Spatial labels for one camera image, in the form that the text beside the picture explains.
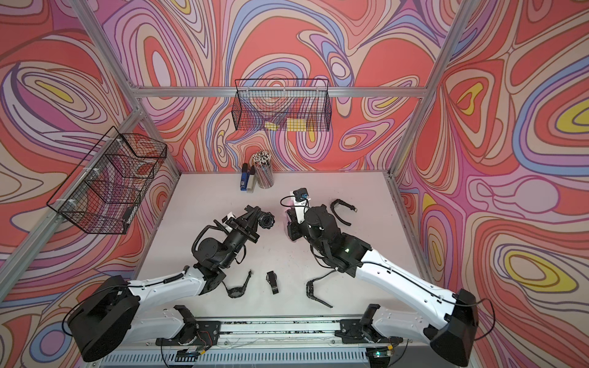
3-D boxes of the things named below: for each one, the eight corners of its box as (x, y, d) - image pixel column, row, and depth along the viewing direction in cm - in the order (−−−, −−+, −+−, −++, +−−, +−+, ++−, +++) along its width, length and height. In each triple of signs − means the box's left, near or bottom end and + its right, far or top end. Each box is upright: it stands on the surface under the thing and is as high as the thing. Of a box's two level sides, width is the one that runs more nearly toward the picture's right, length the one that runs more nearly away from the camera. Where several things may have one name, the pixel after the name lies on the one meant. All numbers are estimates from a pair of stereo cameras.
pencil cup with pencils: (257, 190, 116) (251, 161, 101) (258, 179, 121) (253, 150, 106) (273, 190, 116) (270, 161, 101) (274, 179, 121) (271, 150, 106)
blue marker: (240, 192, 115) (238, 184, 111) (245, 171, 126) (242, 162, 121) (247, 192, 115) (244, 184, 110) (251, 171, 126) (249, 162, 121)
